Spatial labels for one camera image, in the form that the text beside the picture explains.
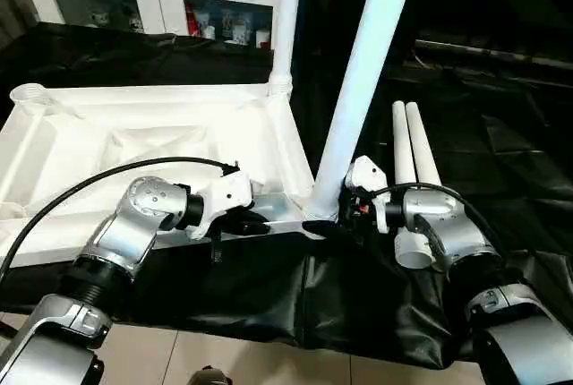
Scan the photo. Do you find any white plastic table top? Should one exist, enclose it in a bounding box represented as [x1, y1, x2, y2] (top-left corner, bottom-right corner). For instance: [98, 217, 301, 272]
[0, 81, 331, 270]

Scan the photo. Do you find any black mat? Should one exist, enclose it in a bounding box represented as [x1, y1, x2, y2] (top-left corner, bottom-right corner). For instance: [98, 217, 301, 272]
[0, 21, 573, 371]

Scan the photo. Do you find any dark metal rod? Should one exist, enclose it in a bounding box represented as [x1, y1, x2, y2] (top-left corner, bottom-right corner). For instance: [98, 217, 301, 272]
[414, 38, 573, 66]

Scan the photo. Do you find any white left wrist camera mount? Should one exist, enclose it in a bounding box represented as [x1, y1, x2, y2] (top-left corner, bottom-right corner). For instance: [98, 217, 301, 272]
[187, 168, 257, 242]

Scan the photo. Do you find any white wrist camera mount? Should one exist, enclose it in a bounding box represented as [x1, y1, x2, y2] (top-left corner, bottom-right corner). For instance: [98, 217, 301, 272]
[346, 154, 391, 235]
[187, 168, 257, 242]

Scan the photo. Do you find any black hanging gripper strap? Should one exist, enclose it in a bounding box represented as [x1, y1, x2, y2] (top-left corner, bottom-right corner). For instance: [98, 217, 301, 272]
[209, 231, 226, 266]

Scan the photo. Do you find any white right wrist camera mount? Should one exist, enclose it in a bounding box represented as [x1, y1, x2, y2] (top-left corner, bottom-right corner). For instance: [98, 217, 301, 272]
[346, 154, 391, 235]

